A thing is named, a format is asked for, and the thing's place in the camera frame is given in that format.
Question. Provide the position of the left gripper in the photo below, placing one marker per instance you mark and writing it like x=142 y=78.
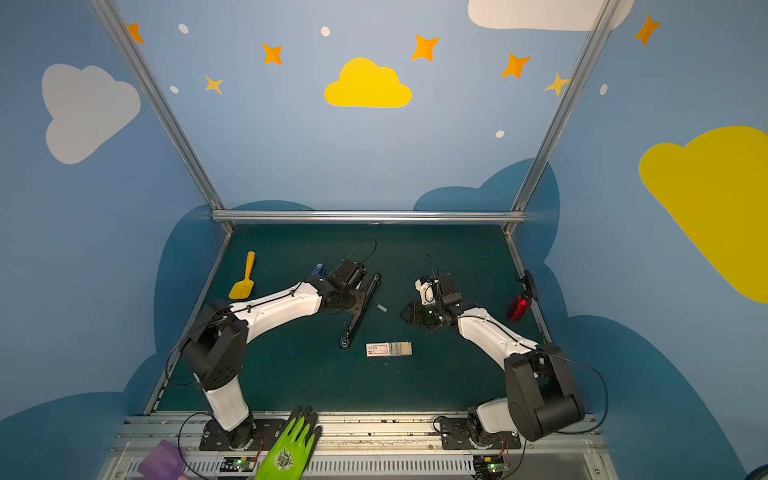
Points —
x=361 y=300

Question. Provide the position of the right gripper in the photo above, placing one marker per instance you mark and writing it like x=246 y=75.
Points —
x=421 y=315

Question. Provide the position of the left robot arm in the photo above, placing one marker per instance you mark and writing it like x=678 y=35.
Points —
x=215 y=350

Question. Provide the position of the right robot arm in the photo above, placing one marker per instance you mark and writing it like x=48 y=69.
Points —
x=541 y=396

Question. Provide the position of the red black clamp tool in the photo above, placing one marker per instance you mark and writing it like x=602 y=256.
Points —
x=522 y=303

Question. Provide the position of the yellow toy shovel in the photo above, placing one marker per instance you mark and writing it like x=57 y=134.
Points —
x=242 y=289

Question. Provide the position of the green black work glove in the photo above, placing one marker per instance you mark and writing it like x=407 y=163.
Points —
x=290 y=455

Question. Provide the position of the purple cloth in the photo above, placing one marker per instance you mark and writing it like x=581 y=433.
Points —
x=164 y=462

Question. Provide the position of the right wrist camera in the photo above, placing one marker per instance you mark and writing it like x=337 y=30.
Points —
x=426 y=291

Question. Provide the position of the aluminium frame back bar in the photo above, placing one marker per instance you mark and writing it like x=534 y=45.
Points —
x=367 y=217

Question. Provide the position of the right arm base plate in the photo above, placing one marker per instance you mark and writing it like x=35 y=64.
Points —
x=467 y=434

